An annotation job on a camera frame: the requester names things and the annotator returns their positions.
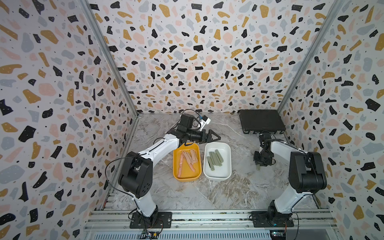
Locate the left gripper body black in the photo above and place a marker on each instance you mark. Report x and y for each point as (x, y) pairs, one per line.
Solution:
(193, 135)

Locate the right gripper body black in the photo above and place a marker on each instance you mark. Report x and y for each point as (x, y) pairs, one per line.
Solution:
(262, 159)

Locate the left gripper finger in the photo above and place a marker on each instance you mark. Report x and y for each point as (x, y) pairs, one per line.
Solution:
(214, 140)
(213, 134)

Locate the pink folding knife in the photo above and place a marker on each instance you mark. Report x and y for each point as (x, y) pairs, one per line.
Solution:
(188, 158)

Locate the pink folding knife angled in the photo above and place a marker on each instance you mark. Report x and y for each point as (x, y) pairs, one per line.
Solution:
(194, 156)

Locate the long pink fruit knife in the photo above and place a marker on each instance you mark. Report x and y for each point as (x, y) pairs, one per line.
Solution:
(180, 166)

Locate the yellow storage box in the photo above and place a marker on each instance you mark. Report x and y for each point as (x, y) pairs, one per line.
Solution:
(187, 166)

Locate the white storage box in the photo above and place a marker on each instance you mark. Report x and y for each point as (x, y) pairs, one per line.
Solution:
(224, 172)

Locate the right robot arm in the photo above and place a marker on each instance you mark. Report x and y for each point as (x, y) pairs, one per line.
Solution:
(306, 174)

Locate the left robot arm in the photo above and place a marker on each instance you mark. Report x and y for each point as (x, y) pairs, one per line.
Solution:
(136, 175)

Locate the black carrying case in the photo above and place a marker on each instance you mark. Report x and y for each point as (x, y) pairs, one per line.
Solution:
(259, 121)

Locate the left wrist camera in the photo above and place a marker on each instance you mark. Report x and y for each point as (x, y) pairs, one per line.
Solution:
(203, 121)

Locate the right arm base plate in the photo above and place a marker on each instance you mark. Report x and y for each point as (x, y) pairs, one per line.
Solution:
(263, 219)

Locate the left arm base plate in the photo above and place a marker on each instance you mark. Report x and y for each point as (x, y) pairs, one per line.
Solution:
(159, 220)

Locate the circuit board with wires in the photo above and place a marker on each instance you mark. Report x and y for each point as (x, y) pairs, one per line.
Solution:
(150, 235)

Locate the aluminium mounting rail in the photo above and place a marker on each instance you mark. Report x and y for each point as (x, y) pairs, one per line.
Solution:
(310, 224)

